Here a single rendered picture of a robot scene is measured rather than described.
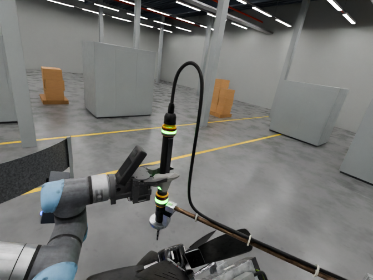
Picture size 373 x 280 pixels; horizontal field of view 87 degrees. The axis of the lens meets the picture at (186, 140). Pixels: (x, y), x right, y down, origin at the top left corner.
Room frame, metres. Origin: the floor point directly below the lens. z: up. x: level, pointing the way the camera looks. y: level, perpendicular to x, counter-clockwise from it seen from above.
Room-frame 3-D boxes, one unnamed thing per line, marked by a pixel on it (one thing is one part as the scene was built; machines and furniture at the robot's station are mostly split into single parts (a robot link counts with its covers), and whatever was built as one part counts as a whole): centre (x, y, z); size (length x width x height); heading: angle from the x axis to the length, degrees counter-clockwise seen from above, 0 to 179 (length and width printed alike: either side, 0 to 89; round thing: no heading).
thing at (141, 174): (0.50, 0.15, 1.63); 0.12 x 0.08 x 0.09; 122
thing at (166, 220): (0.55, 0.05, 1.50); 0.09 x 0.07 x 0.10; 67
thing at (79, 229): (0.40, 0.28, 1.54); 0.11 x 0.08 x 0.11; 20
